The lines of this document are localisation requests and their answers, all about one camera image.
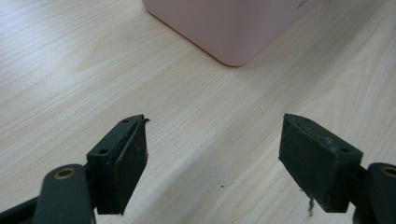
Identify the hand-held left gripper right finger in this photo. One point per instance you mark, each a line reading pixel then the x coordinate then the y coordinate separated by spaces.
pixel 317 161

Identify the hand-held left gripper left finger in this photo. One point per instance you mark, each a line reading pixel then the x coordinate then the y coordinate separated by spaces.
pixel 124 168

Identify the pink plastic storage box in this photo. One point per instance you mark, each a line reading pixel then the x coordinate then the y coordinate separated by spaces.
pixel 230 28

